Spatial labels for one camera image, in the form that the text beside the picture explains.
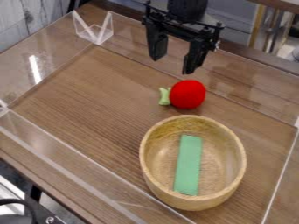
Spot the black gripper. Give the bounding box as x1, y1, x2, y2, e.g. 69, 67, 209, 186
142, 0, 225, 74

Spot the brown wooden bowl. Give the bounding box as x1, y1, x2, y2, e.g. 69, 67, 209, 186
138, 115, 246, 211

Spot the green flat stick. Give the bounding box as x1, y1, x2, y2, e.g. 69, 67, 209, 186
172, 135, 201, 196

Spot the red plush tomato toy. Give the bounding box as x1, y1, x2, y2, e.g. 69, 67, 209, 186
158, 80, 206, 109

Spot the clear acrylic front panel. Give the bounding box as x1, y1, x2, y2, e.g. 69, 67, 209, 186
0, 101, 194, 224

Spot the black table leg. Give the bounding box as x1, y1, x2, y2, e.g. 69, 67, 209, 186
29, 185, 42, 202

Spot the clear acrylic corner bracket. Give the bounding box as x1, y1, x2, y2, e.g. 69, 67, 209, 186
70, 11, 113, 46

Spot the gold metal chair frame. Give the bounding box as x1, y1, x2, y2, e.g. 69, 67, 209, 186
248, 0, 299, 55

